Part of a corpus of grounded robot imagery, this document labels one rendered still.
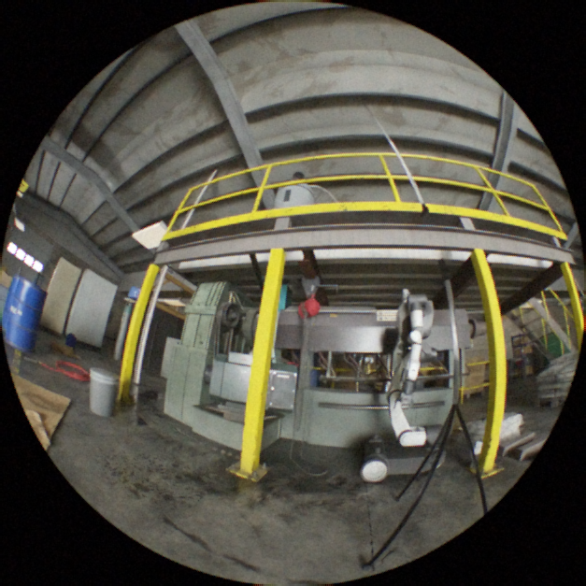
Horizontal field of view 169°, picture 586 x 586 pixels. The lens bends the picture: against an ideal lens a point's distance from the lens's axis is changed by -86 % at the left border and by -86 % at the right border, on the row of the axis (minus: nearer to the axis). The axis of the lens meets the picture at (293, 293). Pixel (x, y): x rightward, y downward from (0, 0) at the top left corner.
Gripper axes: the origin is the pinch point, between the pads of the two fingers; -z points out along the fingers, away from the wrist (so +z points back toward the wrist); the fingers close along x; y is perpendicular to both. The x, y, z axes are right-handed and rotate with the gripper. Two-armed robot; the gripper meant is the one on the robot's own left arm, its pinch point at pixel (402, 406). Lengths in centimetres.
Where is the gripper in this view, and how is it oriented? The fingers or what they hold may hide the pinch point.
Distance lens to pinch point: 148.0
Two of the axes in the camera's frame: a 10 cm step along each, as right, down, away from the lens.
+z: 2.9, -9.1, 3.0
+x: -8.9, -1.5, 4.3
